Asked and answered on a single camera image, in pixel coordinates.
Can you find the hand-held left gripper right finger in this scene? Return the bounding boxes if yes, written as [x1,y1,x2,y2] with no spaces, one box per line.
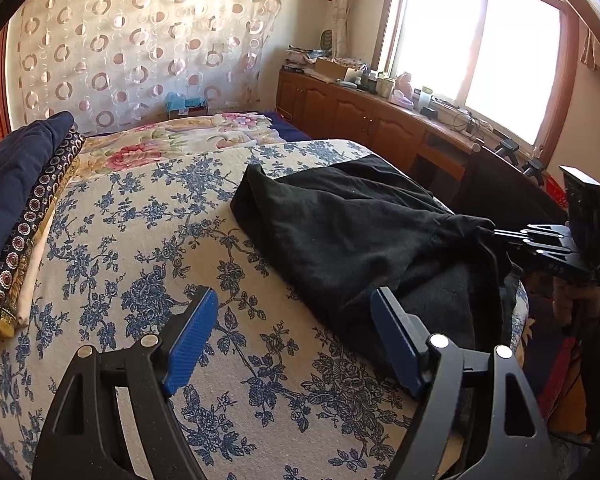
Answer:
[370,286,556,480]

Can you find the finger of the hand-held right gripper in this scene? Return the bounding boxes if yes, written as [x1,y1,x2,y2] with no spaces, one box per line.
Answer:
[492,224,576,244]
[495,239,583,262]

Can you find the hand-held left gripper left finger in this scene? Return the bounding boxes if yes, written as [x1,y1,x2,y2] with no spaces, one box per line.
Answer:
[30,285,220,480]

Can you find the black t-shirt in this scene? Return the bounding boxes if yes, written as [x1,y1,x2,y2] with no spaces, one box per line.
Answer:
[230,152,528,466]

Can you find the person's right hand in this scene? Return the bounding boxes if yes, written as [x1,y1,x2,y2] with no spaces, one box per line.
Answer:
[554,277,600,335]

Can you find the dark chair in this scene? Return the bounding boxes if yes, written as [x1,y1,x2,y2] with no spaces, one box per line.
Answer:
[455,145,566,221]

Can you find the blue floral bedsheet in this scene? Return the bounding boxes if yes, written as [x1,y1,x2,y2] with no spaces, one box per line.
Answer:
[0,139,531,480]

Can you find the cream folded cloth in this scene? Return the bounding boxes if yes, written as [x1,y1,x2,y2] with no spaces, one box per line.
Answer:
[10,225,58,333]

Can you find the wooden framed window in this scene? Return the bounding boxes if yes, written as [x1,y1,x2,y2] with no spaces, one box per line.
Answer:
[372,0,581,148]

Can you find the pink soft toy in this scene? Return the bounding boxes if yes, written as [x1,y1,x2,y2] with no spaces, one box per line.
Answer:
[392,72,416,106]

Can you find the navy circle-print folded cloth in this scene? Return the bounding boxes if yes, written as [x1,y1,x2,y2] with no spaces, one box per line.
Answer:
[0,127,87,321]

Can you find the pink floral quilt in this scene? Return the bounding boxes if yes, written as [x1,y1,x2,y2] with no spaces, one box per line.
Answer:
[75,110,288,181]

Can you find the wooden cabinet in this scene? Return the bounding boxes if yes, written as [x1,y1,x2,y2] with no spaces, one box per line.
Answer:
[275,67,481,196]

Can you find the dark blue sheet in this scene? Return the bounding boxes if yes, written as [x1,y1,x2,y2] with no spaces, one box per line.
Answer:
[270,112,313,142]

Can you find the cardboard box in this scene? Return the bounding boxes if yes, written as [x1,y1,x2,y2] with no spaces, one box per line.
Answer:
[312,57,353,81]

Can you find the floral side curtain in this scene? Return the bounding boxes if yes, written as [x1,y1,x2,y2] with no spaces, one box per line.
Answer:
[330,0,363,58]

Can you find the sheer circle-pattern curtain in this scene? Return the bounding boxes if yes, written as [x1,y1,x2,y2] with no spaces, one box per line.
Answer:
[5,0,301,133]

